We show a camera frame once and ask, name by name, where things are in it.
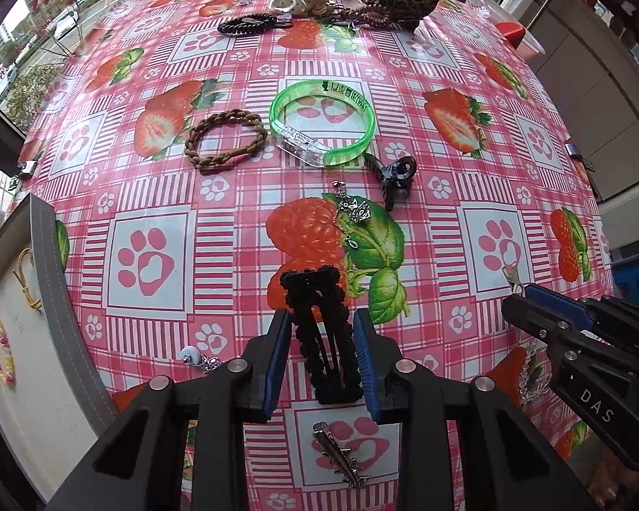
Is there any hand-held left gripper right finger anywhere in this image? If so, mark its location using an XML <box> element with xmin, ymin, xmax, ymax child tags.
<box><xmin>351</xmin><ymin>309</ymin><xmax>602</xmax><ymax>511</ymax></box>

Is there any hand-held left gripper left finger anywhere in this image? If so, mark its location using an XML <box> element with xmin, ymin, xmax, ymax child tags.
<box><xmin>43</xmin><ymin>309</ymin><xmax>294</xmax><ymax>511</ymax></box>

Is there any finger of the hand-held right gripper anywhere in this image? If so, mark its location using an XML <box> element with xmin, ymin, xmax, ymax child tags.
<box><xmin>501</xmin><ymin>295</ymin><xmax>579</xmax><ymax>355</ymax></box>
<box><xmin>524</xmin><ymin>283</ymin><xmax>639</xmax><ymax>355</ymax></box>

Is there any clear crystal bead chain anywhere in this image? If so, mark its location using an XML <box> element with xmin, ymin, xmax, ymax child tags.
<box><xmin>503</xmin><ymin>265</ymin><xmax>553</xmax><ymax>400</ymax></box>

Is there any white bead charm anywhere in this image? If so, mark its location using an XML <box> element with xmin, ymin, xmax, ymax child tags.
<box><xmin>181</xmin><ymin>346</ymin><xmax>230</xmax><ymax>374</ymax></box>

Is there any black beaded hair clip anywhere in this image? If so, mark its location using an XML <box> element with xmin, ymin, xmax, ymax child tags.
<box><xmin>279</xmin><ymin>265</ymin><xmax>364</xmax><ymax>405</ymax></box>

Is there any silver pendant charm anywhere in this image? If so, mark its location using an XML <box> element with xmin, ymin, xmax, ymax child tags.
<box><xmin>333</xmin><ymin>181</ymin><xmax>374</xmax><ymax>251</ymax></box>

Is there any black claw clip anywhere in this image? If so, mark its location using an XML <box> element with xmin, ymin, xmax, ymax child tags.
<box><xmin>365</xmin><ymin>153</ymin><xmax>417</xmax><ymax>212</ymax></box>

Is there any green translucent bangle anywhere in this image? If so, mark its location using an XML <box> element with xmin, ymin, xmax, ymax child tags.
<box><xmin>269</xmin><ymin>79</ymin><xmax>376</xmax><ymax>167</ymax></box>

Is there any brown braided hair tie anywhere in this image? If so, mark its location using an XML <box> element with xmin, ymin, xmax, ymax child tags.
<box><xmin>184</xmin><ymin>109</ymin><xmax>268</xmax><ymax>172</ymax></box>

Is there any grey shallow box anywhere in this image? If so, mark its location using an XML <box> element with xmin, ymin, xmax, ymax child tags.
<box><xmin>0</xmin><ymin>193</ymin><xmax>119</xmax><ymax>491</ymax></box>

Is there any blue plastic stool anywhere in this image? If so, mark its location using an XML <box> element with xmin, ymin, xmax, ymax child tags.
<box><xmin>615</xmin><ymin>258</ymin><xmax>639</xmax><ymax>304</ymax></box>

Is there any silver spiky hair clip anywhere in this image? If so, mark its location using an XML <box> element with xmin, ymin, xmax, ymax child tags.
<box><xmin>312</xmin><ymin>422</ymin><xmax>369</xmax><ymax>489</ymax></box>

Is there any metal binder clip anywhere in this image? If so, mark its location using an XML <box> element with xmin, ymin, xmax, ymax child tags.
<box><xmin>564</xmin><ymin>138</ymin><xmax>594</xmax><ymax>172</ymax></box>
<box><xmin>9</xmin><ymin>158</ymin><xmax>38</xmax><ymax>192</ymax></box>

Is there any pink strawberry print tablecloth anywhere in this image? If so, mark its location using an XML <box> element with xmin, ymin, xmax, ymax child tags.
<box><xmin>13</xmin><ymin>0</ymin><xmax>619</xmax><ymax>511</ymax></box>

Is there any red plastic container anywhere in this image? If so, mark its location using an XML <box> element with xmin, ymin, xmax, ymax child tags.
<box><xmin>499</xmin><ymin>22</ymin><xmax>528</xmax><ymax>49</ymax></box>

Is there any leopard print hair accessory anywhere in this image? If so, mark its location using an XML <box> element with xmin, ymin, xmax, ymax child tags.
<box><xmin>359</xmin><ymin>0</ymin><xmax>442</xmax><ymax>35</ymax></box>

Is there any dark brown braided hair band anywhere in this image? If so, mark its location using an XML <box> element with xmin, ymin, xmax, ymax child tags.
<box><xmin>319</xmin><ymin>5</ymin><xmax>400</xmax><ymax>30</ymax></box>

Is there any yellow cord bracelet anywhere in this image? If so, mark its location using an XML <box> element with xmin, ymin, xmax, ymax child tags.
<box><xmin>13</xmin><ymin>249</ymin><xmax>43</xmax><ymax>312</ymax></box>

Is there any colourful bead bracelet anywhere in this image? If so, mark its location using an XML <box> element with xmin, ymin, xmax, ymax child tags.
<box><xmin>0</xmin><ymin>315</ymin><xmax>17</xmax><ymax>388</ymax></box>

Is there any black braided hair tie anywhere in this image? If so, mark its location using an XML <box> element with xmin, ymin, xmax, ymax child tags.
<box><xmin>217</xmin><ymin>12</ymin><xmax>294</xmax><ymax>37</ymax></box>

